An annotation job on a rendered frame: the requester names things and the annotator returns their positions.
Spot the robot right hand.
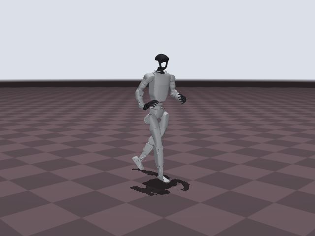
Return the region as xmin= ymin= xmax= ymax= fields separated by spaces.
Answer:
xmin=143 ymin=100 xmax=159 ymax=110

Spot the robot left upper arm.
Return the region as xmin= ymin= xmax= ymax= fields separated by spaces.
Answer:
xmin=169 ymin=74 xmax=178 ymax=97

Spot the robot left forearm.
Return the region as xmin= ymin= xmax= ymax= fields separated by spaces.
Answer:
xmin=175 ymin=93 xmax=183 ymax=103

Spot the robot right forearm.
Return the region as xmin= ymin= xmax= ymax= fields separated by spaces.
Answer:
xmin=135 ymin=90 xmax=145 ymax=109

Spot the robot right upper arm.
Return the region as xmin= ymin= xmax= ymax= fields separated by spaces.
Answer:
xmin=137 ymin=73 xmax=155 ymax=96

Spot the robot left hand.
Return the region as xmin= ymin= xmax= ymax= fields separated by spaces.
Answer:
xmin=178 ymin=94 xmax=187 ymax=104

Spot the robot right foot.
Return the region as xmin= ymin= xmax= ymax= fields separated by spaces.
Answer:
xmin=157 ymin=175 xmax=170 ymax=182

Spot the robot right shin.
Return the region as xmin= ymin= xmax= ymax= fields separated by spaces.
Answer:
xmin=153 ymin=145 xmax=164 ymax=177

